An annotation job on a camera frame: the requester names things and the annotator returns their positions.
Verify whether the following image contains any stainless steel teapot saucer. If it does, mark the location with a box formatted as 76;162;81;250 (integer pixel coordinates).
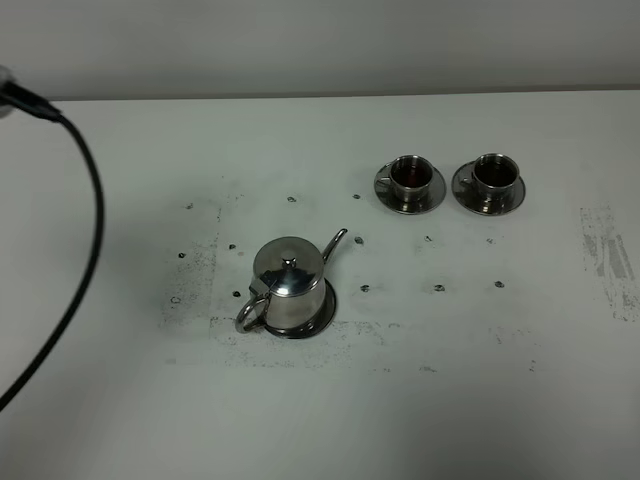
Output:
265;280;338;339

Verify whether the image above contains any left stainless steel teacup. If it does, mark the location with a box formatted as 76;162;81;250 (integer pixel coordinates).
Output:
374;155;435;203

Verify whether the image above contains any stainless steel teacup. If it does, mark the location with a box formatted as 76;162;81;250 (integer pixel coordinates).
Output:
374;155;435;203
452;153;523;198

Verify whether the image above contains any left stainless steel saucer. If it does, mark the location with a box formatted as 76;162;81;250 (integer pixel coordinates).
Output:
374;155;447;215

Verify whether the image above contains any right stainless steel saucer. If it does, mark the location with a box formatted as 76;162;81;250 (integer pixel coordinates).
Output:
451;162;526;216

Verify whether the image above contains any right stainless steel teacup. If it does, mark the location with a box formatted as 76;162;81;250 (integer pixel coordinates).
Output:
452;153;523;198

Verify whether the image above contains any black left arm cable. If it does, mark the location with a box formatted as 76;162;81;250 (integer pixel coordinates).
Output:
0;79;106;414

